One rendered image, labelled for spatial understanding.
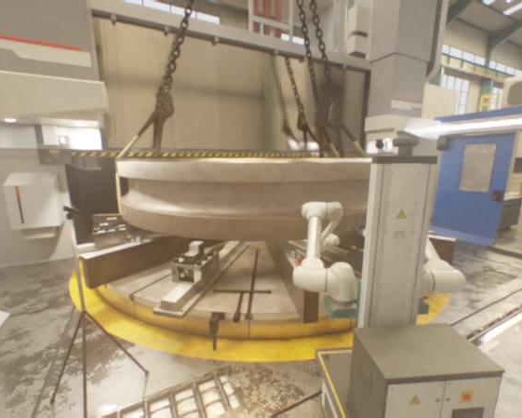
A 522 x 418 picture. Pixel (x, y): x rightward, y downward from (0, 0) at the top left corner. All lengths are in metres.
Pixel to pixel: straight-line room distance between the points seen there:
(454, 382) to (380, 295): 0.48
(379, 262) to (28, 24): 4.17
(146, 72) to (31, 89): 2.42
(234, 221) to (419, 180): 1.88
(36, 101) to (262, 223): 2.64
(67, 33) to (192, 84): 2.28
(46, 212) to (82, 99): 2.31
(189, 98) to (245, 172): 3.14
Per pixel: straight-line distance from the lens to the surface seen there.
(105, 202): 8.21
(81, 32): 4.20
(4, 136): 4.70
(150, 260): 3.81
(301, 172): 2.85
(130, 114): 5.45
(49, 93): 3.63
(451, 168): 7.27
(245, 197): 2.94
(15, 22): 4.28
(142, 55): 5.70
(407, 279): 1.78
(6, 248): 5.96
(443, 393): 1.62
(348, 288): 1.75
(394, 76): 6.66
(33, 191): 5.26
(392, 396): 1.50
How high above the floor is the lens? 1.77
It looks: 11 degrees down
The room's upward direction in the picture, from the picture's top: straight up
